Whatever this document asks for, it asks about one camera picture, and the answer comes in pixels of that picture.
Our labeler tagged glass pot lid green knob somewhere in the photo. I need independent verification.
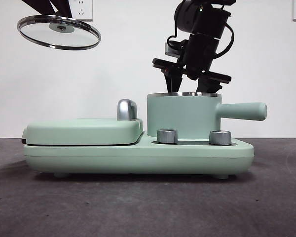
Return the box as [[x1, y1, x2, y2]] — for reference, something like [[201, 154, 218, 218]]
[[17, 14, 102, 51]]

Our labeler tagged silver control knob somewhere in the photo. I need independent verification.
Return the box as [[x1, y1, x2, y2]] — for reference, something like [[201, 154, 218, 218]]
[[157, 128, 178, 144], [209, 130, 232, 146]]

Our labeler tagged mint green breakfast machine base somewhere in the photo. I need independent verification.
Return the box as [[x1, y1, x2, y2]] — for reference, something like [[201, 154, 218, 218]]
[[23, 132, 255, 179]]

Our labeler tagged mint green griddle cover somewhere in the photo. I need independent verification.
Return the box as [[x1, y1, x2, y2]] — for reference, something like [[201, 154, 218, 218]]
[[22, 118, 144, 146]]

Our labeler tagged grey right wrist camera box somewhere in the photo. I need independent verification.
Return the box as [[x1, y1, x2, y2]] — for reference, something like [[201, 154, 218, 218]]
[[164, 42, 185, 57]]

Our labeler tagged mint green pot with handle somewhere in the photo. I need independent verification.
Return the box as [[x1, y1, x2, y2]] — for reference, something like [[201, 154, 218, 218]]
[[147, 91, 267, 139]]

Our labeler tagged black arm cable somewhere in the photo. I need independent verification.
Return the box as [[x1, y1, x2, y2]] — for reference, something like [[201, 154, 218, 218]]
[[213, 22, 235, 60]]

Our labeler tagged chrome griddle cover handle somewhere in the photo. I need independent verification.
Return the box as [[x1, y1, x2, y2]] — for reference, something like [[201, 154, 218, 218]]
[[117, 99, 138, 121]]

